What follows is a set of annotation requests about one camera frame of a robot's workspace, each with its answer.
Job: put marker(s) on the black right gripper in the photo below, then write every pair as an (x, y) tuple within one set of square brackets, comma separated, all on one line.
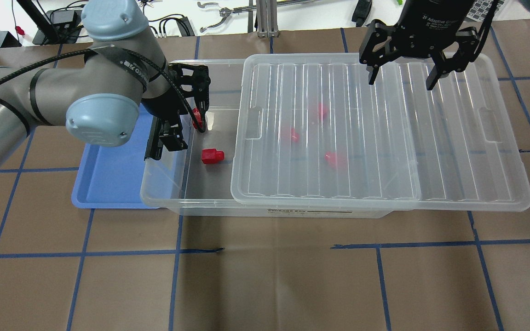
[(432, 16)]

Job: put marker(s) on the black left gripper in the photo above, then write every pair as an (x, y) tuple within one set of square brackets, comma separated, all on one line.
[(164, 104)]

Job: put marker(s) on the red block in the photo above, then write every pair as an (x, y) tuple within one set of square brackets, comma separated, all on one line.
[(198, 119), (336, 160), (319, 113), (289, 134)]

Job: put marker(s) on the clear plastic box lid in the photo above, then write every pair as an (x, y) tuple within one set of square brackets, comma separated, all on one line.
[(466, 151)]

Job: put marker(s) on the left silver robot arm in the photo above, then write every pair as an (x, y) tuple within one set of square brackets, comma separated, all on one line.
[(96, 92)]

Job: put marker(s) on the red block lying sideways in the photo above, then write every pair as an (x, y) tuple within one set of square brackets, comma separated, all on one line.
[(212, 156)]

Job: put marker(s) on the clear plastic storage box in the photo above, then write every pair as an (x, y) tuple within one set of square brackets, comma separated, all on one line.
[(252, 99)]

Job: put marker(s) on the blue plastic tray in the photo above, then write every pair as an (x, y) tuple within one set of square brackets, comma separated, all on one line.
[(112, 177)]

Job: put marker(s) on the black power adapter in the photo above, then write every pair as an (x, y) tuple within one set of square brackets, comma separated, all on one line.
[(361, 12)]

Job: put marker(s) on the checkered calibration board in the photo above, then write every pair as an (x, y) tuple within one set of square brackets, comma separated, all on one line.
[(480, 8)]

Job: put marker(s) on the aluminium frame post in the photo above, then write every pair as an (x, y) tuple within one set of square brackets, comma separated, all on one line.
[(266, 14)]

